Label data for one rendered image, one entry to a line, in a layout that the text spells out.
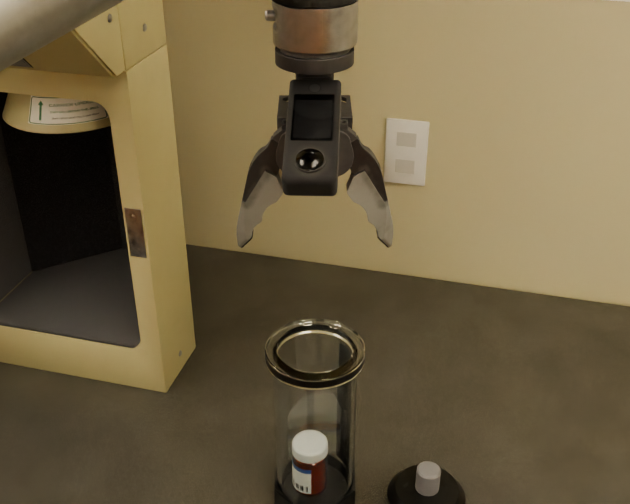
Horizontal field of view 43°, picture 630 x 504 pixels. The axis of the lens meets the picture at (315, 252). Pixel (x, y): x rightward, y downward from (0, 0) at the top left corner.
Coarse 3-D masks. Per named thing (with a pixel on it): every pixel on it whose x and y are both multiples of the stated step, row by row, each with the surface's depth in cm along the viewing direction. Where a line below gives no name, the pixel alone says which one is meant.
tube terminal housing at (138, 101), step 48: (144, 0) 92; (144, 48) 93; (48, 96) 94; (96, 96) 92; (144, 96) 95; (144, 144) 96; (144, 192) 98; (144, 288) 105; (0, 336) 117; (48, 336) 114; (144, 336) 109; (192, 336) 121; (144, 384) 114
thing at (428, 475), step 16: (432, 464) 93; (400, 480) 95; (416, 480) 93; (432, 480) 92; (448, 480) 95; (400, 496) 93; (416, 496) 93; (432, 496) 93; (448, 496) 93; (464, 496) 94
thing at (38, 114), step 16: (16, 96) 100; (32, 96) 98; (16, 112) 100; (32, 112) 98; (48, 112) 98; (64, 112) 98; (80, 112) 98; (96, 112) 99; (16, 128) 100; (32, 128) 99; (48, 128) 98; (64, 128) 98; (80, 128) 99; (96, 128) 99
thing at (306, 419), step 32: (320, 320) 90; (288, 352) 90; (320, 352) 92; (352, 352) 87; (288, 384) 83; (352, 384) 86; (288, 416) 86; (320, 416) 85; (352, 416) 89; (288, 448) 89; (320, 448) 88; (352, 448) 92; (288, 480) 92; (320, 480) 90; (352, 480) 95
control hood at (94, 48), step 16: (96, 16) 82; (112, 16) 85; (80, 32) 79; (96, 32) 82; (112, 32) 85; (48, 48) 83; (64, 48) 82; (80, 48) 82; (96, 48) 83; (112, 48) 86; (32, 64) 88; (48, 64) 87; (64, 64) 86; (80, 64) 86; (96, 64) 85; (112, 64) 86
